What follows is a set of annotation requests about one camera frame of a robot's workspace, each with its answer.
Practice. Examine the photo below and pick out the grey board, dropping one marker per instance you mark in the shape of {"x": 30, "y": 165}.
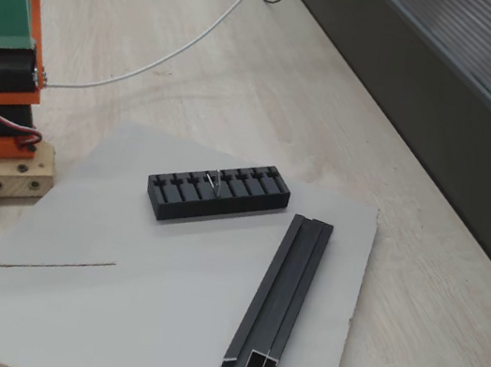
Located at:
{"x": 136, "y": 292}

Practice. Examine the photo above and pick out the black slotted plastic block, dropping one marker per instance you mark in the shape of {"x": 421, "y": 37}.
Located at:
{"x": 202, "y": 214}

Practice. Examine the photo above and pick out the wooden base block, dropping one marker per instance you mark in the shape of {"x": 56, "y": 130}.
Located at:
{"x": 13, "y": 180}

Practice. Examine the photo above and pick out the small grey metal bracket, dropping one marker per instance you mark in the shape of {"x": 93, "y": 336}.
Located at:
{"x": 215, "y": 186}

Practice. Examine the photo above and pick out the black aluminium profile rail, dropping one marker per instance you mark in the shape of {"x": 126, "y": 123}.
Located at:
{"x": 283, "y": 294}

